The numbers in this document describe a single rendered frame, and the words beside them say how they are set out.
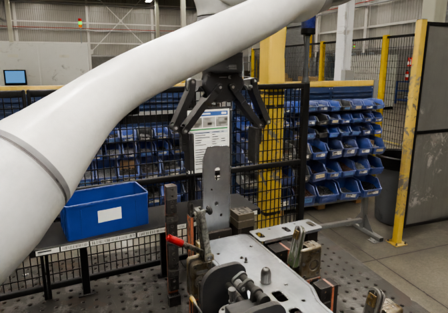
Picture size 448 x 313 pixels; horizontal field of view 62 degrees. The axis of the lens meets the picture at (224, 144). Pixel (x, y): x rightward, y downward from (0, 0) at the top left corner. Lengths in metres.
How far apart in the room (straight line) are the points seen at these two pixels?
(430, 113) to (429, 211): 0.96
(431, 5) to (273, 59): 6.62
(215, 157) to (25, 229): 1.12
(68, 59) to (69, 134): 6.94
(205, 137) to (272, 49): 0.54
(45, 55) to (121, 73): 6.91
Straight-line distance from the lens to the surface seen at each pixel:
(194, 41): 0.46
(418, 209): 4.01
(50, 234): 1.55
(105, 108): 0.41
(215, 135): 1.71
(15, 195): 0.34
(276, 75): 1.87
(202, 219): 1.14
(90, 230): 1.46
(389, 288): 1.86
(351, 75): 5.57
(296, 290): 1.18
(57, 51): 7.32
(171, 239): 1.14
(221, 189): 1.46
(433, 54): 3.72
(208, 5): 0.67
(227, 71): 0.66
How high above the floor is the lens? 1.64
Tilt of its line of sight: 12 degrees down
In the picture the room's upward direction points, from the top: straight up
